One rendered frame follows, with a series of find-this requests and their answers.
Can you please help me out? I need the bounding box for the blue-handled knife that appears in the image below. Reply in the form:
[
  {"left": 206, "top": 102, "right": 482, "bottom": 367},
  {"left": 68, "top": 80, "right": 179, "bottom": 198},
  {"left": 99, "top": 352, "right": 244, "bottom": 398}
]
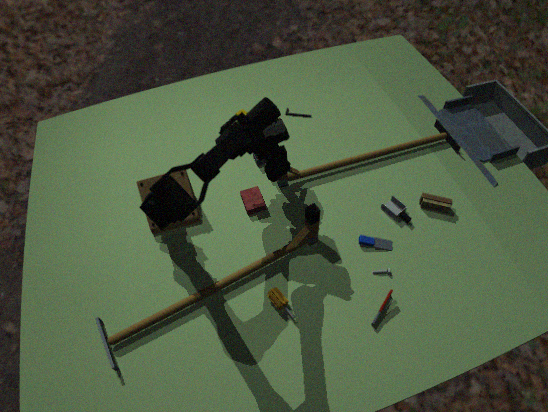
[{"left": 359, "top": 235, "right": 392, "bottom": 251}]

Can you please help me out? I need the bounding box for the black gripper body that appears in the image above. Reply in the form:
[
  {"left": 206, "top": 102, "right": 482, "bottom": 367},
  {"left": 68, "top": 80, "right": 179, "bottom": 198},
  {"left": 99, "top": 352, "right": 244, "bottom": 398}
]
[{"left": 247, "top": 138, "right": 290, "bottom": 182}]

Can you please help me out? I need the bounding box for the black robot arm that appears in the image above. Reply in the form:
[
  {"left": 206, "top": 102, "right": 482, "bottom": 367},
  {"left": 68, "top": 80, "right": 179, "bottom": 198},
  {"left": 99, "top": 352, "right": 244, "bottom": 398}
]
[{"left": 140, "top": 97, "right": 290, "bottom": 231}]

